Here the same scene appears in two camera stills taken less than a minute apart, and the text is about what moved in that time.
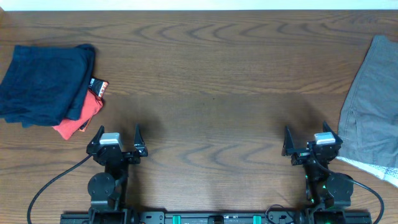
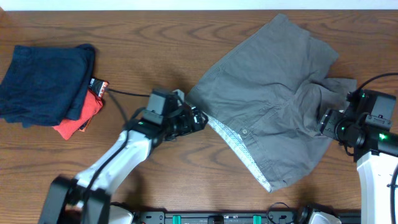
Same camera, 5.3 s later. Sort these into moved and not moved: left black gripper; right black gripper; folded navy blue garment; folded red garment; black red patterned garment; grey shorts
Moved: grey shorts; right black gripper; left black gripper
Not moved: folded navy blue garment; black red patterned garment; folded red garment
